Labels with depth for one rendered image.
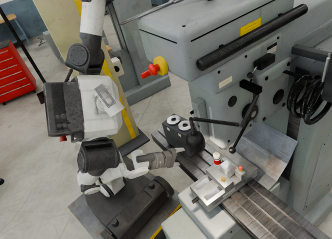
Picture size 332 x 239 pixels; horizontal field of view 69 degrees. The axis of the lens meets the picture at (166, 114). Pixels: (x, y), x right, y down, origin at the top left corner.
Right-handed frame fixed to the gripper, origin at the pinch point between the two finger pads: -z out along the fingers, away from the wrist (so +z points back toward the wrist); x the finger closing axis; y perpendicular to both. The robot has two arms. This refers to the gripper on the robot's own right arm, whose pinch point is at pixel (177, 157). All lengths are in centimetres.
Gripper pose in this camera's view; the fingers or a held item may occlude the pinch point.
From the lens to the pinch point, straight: 137.7
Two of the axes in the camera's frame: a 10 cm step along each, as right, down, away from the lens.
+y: -4.6, -5.0, 7.4
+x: 2.2, -8.7, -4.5
